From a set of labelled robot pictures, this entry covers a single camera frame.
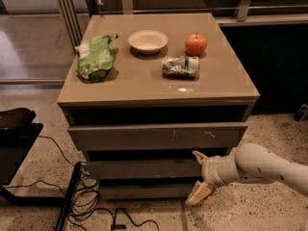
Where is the black stand base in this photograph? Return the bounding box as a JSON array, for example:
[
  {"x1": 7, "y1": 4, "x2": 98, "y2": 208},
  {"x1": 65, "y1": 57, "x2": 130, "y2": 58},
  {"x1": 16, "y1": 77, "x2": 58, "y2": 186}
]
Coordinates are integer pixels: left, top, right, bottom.
[{"x1": 0, "y1": 108, "x2": 64, "y2": 207}]

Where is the black cable bundle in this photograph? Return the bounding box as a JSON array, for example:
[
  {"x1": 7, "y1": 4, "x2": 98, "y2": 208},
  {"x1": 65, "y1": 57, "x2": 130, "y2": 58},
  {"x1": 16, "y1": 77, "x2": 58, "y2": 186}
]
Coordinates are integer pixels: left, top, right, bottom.
[{"x1": 3, "y1": 135, "x2": 161, "y2": 231}]

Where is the red apple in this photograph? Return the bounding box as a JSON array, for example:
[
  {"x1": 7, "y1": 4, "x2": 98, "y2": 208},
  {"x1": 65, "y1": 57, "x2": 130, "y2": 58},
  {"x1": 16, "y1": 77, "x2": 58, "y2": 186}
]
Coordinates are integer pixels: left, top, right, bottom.
[{"x1": 185, "y1": 33, "x2": 207, "y2": 57}]

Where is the black power strip bar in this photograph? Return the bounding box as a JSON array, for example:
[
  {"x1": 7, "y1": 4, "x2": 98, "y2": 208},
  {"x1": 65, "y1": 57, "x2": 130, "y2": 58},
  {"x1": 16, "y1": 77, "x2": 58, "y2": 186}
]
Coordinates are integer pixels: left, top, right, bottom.
[{"x1": 54, "y1": 162, "x2": 81, "y2": 231}]

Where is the dark object at right edge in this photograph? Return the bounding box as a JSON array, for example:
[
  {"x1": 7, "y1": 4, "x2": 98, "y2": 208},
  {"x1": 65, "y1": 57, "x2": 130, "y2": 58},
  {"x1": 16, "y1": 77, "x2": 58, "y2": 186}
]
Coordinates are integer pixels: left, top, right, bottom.
[{"x1": 294, "y1": 104, "x2": 308, "y2": 122}]

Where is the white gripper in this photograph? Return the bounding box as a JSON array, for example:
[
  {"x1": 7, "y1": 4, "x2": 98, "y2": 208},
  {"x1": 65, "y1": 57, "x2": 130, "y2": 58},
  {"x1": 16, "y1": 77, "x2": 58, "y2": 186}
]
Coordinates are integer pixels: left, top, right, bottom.
[{"x1": 186, "y1": 150, "x2": 244, "y2": 206}]

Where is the grey bottom drawer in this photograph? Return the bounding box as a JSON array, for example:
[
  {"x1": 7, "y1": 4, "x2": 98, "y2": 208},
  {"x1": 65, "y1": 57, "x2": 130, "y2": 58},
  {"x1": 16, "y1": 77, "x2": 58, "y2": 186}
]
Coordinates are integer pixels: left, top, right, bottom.
[{"x1": 99, "y1": 183, "x2": 194, "y2": 199}]

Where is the green chip bag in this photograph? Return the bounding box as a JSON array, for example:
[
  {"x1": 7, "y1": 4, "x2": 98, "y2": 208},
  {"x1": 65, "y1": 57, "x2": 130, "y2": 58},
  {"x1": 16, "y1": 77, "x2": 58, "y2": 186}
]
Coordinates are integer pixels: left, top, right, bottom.
[{"x1": 75, "y1": 34, "x2": 118, "y2": 83}]

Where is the grey drawer cabinet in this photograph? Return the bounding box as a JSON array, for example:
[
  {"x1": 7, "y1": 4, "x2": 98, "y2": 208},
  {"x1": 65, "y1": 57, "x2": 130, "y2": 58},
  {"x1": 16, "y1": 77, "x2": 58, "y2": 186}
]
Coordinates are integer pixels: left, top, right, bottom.
[{"x1": 58, "y1": 13, "x2": 259, "y2": 187}]

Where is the grey top drawer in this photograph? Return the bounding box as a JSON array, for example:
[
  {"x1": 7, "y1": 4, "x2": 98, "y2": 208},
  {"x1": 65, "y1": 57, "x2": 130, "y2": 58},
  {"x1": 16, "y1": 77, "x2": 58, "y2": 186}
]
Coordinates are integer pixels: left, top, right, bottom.
[{"x1": 68, "y1": 122, "x2": 247, "y2": 151}]

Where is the grey drawer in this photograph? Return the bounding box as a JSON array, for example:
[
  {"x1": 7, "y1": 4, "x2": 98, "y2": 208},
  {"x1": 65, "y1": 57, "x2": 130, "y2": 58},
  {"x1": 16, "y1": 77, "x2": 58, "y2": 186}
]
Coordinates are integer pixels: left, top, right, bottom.
[
  {"x1": 68, "y1": 122, "x2": 247, "y2": 151},
  {"x1": 87, "y1": 159, "x2": 202, "y2": 179},
  {"x1": 99, "y1": 183, "x2": 194, "y2": 199}
]

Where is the metal railing frame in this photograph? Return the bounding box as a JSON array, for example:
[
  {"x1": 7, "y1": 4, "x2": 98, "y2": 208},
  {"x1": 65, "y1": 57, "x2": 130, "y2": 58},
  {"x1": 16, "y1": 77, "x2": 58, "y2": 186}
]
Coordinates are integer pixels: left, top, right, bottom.
[{"x1": 57, "y1": 0, "x2": 308, "y2": 44}]

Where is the white paper bowl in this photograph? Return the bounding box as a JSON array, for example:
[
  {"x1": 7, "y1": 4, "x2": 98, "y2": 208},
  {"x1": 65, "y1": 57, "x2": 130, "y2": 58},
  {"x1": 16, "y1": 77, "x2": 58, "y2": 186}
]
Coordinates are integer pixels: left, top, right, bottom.
[{"x1": 128, "y1": 30, "x2": 168, "y2": 55}]

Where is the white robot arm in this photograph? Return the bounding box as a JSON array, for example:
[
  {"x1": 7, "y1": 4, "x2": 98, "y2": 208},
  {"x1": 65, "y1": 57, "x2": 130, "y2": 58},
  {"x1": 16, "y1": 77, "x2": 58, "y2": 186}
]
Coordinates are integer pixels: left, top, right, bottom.
[{"x1": 186, "y1": 143, "x2": 308, "y2": 206}]

